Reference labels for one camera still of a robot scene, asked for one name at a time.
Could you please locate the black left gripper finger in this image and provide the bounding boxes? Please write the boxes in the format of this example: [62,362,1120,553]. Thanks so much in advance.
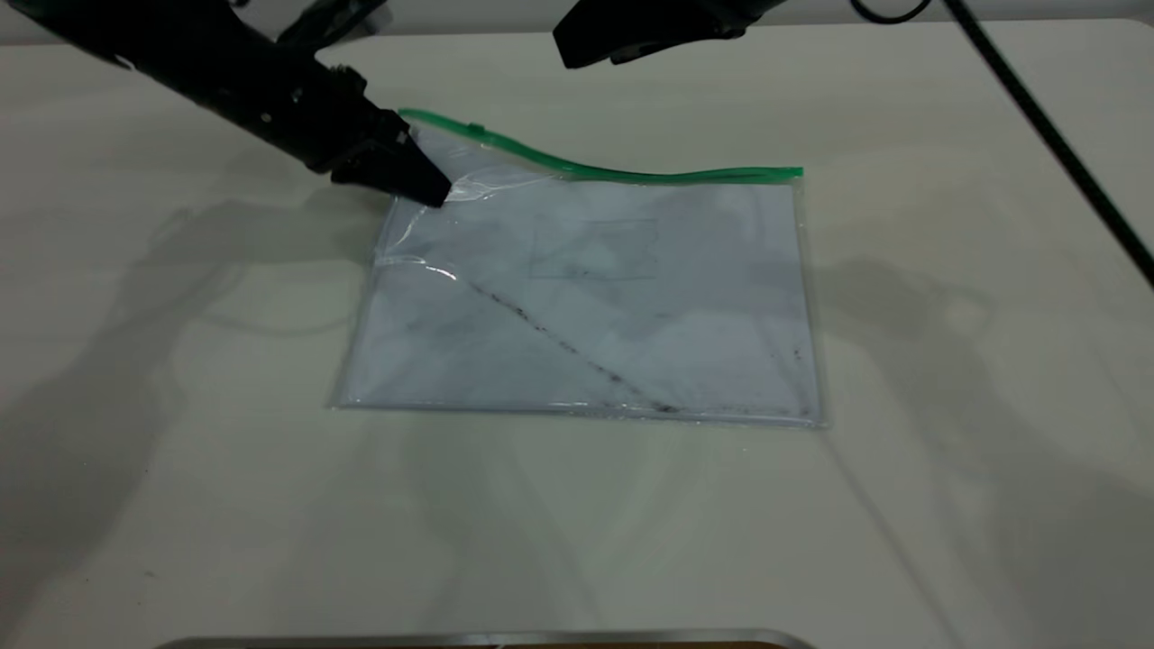
[330,155,432,205]
[383,135,453,209]

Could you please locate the thick black straight cable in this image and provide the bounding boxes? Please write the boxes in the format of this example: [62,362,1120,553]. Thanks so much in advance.
[942,0,1154,291]

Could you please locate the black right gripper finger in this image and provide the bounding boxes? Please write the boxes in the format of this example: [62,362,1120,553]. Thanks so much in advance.
[609,34,733,67]
[552,0,648,70]

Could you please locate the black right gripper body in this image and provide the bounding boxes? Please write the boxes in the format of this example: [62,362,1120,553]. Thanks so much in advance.
[622,0,787,42]

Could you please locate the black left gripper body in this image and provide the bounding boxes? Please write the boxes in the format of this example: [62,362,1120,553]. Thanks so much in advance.
[302,65,417,181]

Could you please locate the thin black looped cable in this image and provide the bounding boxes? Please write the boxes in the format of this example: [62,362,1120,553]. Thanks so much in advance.
[849,0,935,25]

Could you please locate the clear plastic green-zip bag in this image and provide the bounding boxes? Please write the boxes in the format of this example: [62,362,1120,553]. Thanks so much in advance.
[326,108,826,429]

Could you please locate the silver metal frame edge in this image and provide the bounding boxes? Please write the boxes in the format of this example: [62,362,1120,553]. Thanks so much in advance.
[153,628,817,649]

